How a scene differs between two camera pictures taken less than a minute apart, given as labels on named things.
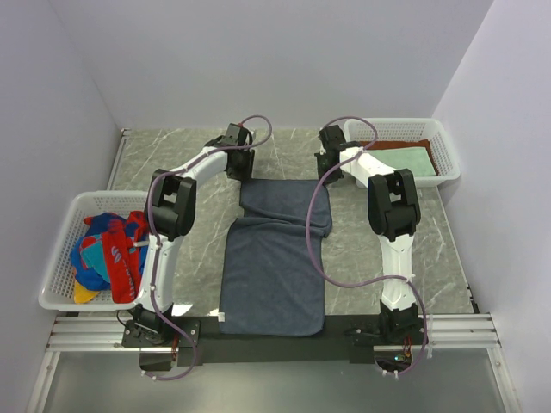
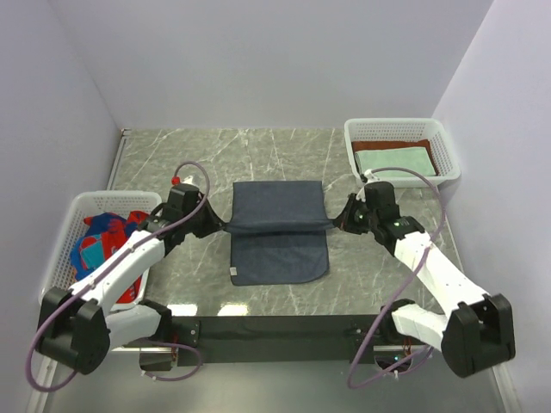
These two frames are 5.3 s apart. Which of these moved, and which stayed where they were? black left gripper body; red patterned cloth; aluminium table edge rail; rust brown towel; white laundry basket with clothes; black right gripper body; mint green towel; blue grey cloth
Moved: black left gripper body; black right gripper body; blue grey cloth
Stayed: white laundry basket with clothes; aluminium table edge rail; rust brown towel; mint green towel; red patterned cloth
